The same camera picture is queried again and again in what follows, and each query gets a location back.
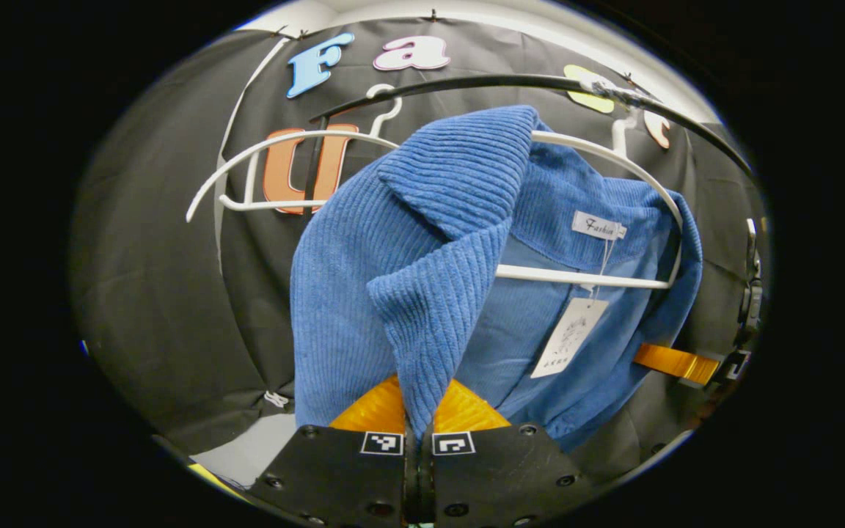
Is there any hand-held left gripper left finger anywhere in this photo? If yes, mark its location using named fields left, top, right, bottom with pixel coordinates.
left=245, top=374, right=412, bottom=528

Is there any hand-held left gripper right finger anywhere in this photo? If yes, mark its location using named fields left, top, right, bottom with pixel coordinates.
left=421, top=378, right=601, bottom=528

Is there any blue corduroy jacket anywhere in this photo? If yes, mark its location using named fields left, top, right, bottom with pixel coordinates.
left=289, top=105, right=703, bottom=452

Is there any white hanger with tied hook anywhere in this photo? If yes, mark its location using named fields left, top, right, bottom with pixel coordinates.
left=496, top=110, right=686, bottom=290

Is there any empty white clothes hanger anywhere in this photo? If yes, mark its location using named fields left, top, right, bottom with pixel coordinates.
left=186, top=83, right=403, bottom=223

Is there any black clothes rack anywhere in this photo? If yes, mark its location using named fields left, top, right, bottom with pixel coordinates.
left=304, top=73, right=755, bottom=217

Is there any black backdrop cloth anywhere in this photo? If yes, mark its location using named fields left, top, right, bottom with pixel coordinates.
left=70, top=18, right=768, bottom=485

